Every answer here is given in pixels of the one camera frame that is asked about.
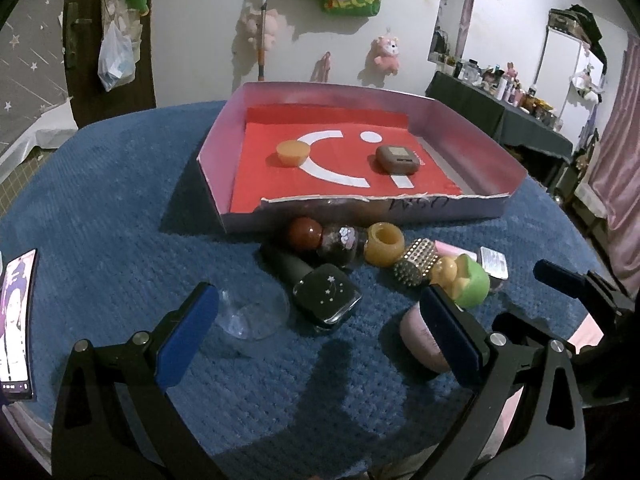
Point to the smartphone with lit screen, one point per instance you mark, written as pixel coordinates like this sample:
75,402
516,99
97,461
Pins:
17,325

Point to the brown rounded case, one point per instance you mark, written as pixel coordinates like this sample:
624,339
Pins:
398,159

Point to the table with dark cloth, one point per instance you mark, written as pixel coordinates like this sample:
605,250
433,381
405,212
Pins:
495,110

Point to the white plush toy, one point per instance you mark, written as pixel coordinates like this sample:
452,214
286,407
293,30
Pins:
586,82

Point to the silver studded cylinder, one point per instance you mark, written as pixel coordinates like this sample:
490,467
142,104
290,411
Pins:
414,262

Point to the pink curtain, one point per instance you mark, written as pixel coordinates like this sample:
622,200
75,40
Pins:
620,160

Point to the orange and white pen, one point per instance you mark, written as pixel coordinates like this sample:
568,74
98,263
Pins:
261,35

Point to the pale pink plush toy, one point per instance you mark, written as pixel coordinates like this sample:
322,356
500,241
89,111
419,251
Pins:
272,25

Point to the small pink hanging figure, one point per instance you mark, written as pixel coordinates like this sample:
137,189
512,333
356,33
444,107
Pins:
325,67

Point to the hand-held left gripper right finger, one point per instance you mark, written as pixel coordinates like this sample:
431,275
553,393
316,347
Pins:
450,335

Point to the dark green nail polish bottle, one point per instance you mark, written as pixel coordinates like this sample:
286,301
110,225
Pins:
315,287

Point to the pink round compact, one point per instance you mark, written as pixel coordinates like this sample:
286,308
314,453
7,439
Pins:
422,340

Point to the white metal rack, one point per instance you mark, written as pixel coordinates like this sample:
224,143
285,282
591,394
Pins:
575,60

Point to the row of bottles and jars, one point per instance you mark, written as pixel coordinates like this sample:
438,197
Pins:
505,85

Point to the star printed curtain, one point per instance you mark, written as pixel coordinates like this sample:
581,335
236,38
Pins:
27,70

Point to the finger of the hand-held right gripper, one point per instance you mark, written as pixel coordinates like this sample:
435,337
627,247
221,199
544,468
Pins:
520,322
555,275

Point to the pink cardboard box red bottom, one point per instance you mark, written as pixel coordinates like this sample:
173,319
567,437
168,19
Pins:
350,155

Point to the pink plush with white face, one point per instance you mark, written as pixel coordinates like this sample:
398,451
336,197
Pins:
387,52

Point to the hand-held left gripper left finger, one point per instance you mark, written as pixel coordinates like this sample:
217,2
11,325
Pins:
187,340

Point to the wall mirror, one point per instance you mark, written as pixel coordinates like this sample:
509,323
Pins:
452,10

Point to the dark glitter jar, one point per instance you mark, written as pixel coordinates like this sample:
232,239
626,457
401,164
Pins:
327,242

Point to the clear plastic bag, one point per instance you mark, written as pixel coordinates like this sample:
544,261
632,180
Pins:
116,55

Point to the small yellow cup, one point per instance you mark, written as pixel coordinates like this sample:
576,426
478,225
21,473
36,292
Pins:
291,152

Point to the clear plastic dish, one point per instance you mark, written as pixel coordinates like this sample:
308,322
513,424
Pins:
250,315

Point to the pink nail polish bottle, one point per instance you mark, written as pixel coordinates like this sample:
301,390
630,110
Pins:
492,261

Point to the green and yellow heart toy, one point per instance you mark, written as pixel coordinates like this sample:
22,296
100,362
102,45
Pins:
462,280

